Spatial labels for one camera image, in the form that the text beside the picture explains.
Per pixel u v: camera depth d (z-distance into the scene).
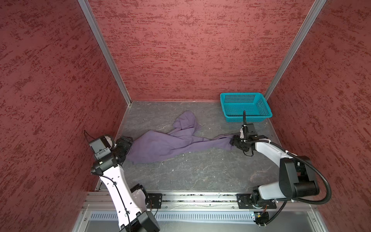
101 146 0.52
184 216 0.77
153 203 0.74
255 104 1.18
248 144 0.67
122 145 0.64
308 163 0.42
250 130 0.73
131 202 0.41
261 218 0.73
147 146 0.87
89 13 0.73
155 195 0.76
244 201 0.74
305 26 0.78
